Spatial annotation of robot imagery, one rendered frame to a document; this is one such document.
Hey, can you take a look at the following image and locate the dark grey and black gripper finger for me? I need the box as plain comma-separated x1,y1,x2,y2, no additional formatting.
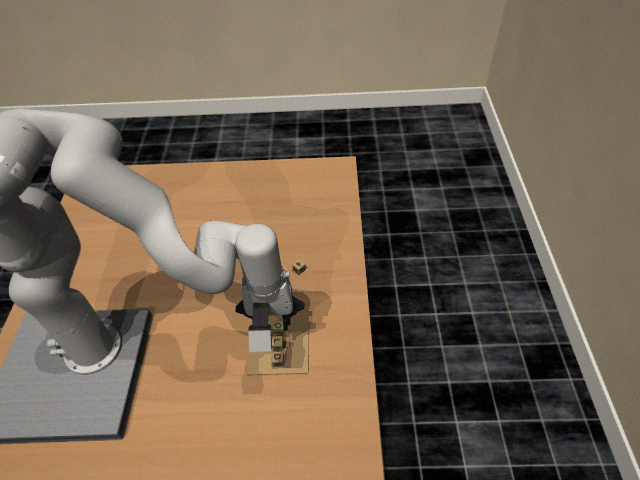
235,300,253,319
282,296,304,331

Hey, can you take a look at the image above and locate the tan flat mat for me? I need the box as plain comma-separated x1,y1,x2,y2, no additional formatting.
247,320,309,376

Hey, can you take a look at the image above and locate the beige letter block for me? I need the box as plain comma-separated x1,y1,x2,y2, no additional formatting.
272,336,284,351
273,321,284,336
272,352,284,367
292,259,306,275

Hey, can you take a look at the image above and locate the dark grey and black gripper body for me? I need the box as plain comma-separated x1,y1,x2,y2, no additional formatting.
242,276,293,316

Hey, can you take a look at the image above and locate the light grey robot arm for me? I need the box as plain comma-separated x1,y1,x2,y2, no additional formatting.
0,109,290,375

